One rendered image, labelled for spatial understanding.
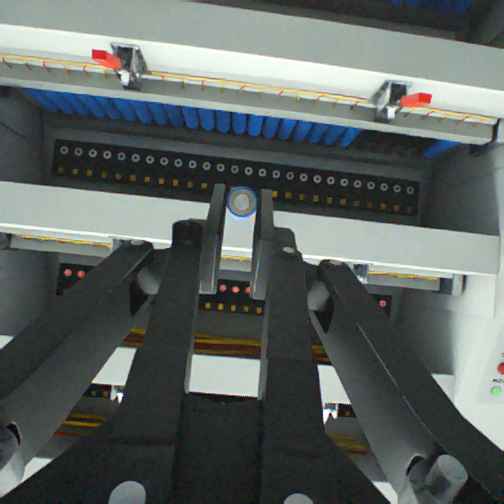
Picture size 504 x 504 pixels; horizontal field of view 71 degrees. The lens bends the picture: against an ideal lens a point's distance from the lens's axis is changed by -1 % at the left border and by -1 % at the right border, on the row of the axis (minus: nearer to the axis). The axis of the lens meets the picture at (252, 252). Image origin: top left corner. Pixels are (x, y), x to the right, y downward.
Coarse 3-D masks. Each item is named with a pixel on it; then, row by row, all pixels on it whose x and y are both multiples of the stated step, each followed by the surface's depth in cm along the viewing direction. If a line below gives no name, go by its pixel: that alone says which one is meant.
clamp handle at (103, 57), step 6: (96, 54) 28; (102, 54) 28; (108, 54) 28; (96, 60) 28; (102, 60) 28; (108, 60) 28; (114, 60) 30; (120, 60) 31; (108, 66) 30; (114, 66) 30; (120, 66) 31; (126, 72) 34; (126, 78) 34
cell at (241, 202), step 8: (232, 192) 21; (240, 192) 21; (248, 192) 21; (232, 200) 21; (240, 200) 20; (248, 200) 20; (256, 200) 21; (232, 208) 21; (240, 208) 20; (248, 208) 21; (256, 208) 21; (232, 216) 23; (240, 216) 21; (248, 216) 21
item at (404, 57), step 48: (0, 0) 32; (48, 0) 32; (96, 0) 32; (144, 0) 33; (0, 48) 36; (48, 48) 35; (96, 48) 34; (144, 48) 34; (192, 48) 33; (240, 48) 33; (288, 48) 33; (336, 48) 34; (384, 48) 34; (432, 48) 34; (480, 48) 35; (0, 96) 41; (432, 96) 37; (480, 96) 36; (144, 144) 51; (192, 144) 52
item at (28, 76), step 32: (0, 64) 37; (64, 64) 36; (128, 96) 39; (160, 96) 38; (192, 96) 38; (224, 96) 39; (256, 96) 39; (288, 96) 39; (320, 96) 38; (384, 128) 40; (416, 128) 40; (448, 128) 40; (480, 128) 40
